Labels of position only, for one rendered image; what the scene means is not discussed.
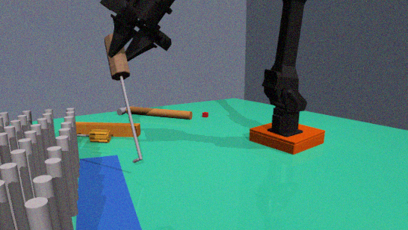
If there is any orange flat bar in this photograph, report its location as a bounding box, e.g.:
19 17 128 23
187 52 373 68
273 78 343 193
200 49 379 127
75 122 140 138

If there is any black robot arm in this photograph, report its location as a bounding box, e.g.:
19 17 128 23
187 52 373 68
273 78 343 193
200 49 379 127
262 0 307 137

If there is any blue flat strip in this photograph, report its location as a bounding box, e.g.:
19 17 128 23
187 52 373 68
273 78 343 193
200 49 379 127
76 155 142 230

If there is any orange ribbed screwdriver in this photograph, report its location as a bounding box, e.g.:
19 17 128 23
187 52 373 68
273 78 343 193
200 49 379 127
77 129 111 143

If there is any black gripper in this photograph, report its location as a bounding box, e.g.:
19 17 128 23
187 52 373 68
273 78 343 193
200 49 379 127
99 0 173 61

